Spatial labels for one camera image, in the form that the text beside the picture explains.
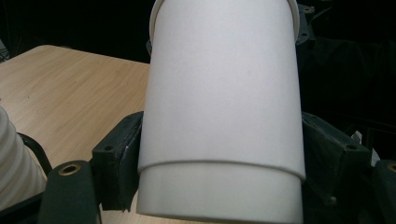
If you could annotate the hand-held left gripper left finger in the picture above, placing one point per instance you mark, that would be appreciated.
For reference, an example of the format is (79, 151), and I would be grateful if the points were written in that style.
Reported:
(116, 161)

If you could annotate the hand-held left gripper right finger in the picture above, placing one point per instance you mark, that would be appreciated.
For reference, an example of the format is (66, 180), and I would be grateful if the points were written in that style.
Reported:
(336, 168)

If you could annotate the stack of white paper cups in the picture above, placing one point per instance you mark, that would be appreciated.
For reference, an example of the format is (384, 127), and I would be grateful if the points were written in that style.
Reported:
(15, 161)

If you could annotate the white paper cup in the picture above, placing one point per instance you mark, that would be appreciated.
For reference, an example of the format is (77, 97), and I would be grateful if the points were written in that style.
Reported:
(221, 109)

